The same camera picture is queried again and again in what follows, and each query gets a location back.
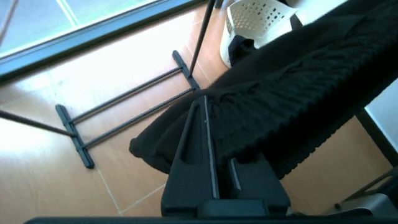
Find black shorts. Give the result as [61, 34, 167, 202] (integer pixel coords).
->
[129, 0, 398, 180]

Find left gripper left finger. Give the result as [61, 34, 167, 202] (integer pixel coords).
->
[160, 95, 220, 218]

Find black clothes rack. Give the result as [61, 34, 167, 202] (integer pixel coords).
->
[0, 0, 218, 170]

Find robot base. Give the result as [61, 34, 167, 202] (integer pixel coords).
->
[323, 169, 398, 218]

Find heap of black clothes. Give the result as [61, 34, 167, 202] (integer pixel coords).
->
[228, 34, 259, 67]

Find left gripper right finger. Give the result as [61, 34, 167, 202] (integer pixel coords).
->
[228, 155, 292, 218]

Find white laundry basket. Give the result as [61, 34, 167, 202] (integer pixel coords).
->
[219, 0, 304, 68]

